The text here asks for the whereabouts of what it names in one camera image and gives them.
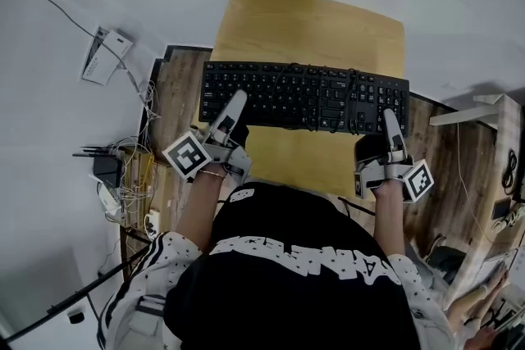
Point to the person's right forearm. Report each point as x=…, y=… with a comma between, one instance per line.
x=389, y=225

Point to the black tripod leg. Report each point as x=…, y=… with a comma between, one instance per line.
x=65, y=303

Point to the black keyboard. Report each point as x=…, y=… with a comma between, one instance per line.
x=254, y=94

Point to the small black device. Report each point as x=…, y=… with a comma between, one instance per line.
x=501, y=209

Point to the light desk with white legs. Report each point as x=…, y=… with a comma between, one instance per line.
x=506, y=123

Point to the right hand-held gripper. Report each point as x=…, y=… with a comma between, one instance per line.
x=418, y=182

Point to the white adapter box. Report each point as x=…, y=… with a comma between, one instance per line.
x=107, y=201

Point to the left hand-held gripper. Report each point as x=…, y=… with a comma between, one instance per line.
x=186, y=155

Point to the wooden table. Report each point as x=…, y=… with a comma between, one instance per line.
x=307, y=24

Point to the white printed carton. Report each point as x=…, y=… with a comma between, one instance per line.
x=104, y=57

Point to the black router with antennas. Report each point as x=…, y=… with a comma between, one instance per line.
x=106, y=170

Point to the white power strip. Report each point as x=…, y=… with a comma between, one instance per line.
x=510, y=219

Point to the person's left forearm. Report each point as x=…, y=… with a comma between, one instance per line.
x=199, y=209

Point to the person's white starred jacket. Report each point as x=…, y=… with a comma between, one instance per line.
x=172, y=250

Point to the person's black printed shirt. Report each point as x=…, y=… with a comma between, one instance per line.
x=287, y=299

